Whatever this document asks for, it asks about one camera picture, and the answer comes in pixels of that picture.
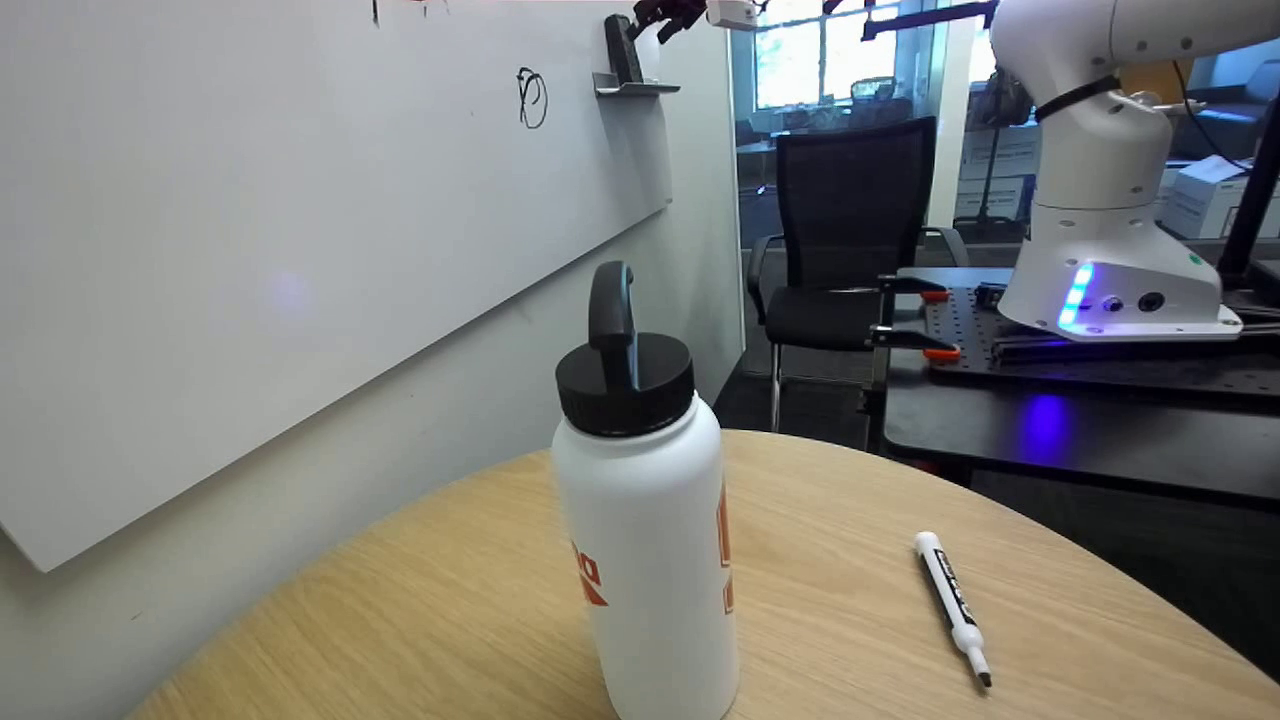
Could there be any black felt whiteboard eraser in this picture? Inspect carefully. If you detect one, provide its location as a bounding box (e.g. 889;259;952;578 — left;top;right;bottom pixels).
601;11;645;87

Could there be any grey metal eraser shelf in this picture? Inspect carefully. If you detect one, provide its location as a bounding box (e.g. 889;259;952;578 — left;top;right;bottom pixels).
592;73;683;103

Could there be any black background stand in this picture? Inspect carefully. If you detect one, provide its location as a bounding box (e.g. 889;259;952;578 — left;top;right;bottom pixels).
858;0;1057;238

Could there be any black office chair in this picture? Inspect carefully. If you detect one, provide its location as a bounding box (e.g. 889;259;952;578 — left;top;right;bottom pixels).
743;115;973;433

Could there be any orange black clamp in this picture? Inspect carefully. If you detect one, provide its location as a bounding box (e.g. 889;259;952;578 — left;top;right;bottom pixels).
872;319;965;372
872;271;952;308

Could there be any white whiteboard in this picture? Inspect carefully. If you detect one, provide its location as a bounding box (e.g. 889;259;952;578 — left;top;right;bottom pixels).
0;0;682;578

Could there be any white water bottle black lid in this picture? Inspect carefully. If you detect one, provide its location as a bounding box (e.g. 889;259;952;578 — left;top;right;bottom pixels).
553;256;741;720

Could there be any white cardboard box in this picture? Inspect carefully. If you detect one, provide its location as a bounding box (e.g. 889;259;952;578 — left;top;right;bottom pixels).
1155;154;1251;244

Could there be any round wooden table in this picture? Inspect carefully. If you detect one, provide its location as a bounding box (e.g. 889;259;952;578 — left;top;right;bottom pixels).
132;427;1280;720

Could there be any black robot table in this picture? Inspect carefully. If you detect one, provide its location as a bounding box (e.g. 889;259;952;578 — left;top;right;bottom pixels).
878;266;1280;505

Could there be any white dry-erase marker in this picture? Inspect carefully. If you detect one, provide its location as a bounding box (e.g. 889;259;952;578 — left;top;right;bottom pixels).
911;528;995;692

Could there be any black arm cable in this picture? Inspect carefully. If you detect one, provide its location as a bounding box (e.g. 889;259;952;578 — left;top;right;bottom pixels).
1031;73;1127;125

